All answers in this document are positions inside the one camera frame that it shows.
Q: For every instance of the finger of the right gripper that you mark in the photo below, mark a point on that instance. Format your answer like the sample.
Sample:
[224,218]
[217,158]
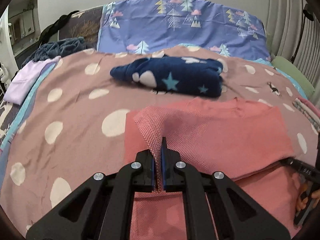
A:
[309,172]

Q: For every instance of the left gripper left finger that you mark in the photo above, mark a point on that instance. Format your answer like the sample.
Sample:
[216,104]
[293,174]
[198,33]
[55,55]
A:
[101,207]

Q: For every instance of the green pillow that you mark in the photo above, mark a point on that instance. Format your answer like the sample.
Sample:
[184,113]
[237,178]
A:
[291,70]

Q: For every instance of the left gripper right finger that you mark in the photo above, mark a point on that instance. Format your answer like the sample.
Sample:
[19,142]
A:
[214,206]

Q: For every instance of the right hand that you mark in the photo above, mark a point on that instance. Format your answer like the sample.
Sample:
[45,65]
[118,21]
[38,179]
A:
[302,202]

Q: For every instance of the black floor lamp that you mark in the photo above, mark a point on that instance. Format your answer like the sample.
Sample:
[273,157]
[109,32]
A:
[307,15]

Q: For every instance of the mauve polka dot blanket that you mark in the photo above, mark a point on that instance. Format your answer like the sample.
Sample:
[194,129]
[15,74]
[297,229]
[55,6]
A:
[77,125]

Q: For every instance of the dark patterned pillow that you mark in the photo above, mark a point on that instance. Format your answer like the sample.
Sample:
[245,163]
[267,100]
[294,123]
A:
[84,24]

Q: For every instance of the purple tree print pillow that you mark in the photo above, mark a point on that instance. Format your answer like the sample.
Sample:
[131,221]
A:
[145,26]

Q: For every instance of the grey curtain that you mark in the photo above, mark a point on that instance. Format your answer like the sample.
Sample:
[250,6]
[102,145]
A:
[283,29]

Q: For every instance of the lilac folded cloth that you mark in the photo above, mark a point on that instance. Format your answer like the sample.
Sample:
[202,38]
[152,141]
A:
[24,80]

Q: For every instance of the navy star fleece garment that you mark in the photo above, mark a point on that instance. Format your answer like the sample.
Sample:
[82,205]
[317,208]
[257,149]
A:
[185,75]

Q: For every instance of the dark teal fleece blanket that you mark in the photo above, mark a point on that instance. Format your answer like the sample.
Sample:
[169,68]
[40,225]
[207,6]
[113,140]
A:
[61,48]

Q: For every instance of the pink knit garment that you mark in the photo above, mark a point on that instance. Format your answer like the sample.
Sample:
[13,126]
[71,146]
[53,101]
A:
[244,139]

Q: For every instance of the light blue bed sheet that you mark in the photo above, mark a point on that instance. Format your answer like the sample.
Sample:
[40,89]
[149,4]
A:
[21,116]

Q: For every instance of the folded clothes stack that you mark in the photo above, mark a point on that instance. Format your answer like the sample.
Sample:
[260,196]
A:
[309,111]

